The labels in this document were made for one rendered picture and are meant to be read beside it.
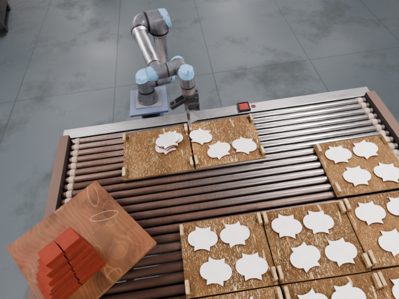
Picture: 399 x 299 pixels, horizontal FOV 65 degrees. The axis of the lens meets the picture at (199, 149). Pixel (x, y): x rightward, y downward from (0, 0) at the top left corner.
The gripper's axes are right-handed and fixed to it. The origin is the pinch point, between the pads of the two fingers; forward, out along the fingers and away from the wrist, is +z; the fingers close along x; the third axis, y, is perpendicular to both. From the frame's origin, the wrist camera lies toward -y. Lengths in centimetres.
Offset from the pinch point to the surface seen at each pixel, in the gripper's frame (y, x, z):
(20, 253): -86, -64, 6
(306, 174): 60, -41, 16
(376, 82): 219, 118, 106
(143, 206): -31, -44, 17
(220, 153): 15.9, -18.5, 13.8
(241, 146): 29.2, -16.3, 13.6
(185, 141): -3.3, -4.2, 15.2
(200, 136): 6.6, -2.9, 13.9
